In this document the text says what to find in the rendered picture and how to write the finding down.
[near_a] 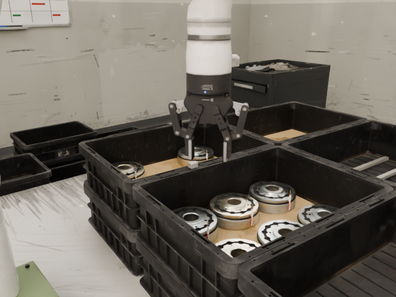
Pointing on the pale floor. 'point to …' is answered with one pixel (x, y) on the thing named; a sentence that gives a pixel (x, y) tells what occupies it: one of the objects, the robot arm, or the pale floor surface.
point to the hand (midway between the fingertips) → (208, 151)
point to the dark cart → (280, 84)
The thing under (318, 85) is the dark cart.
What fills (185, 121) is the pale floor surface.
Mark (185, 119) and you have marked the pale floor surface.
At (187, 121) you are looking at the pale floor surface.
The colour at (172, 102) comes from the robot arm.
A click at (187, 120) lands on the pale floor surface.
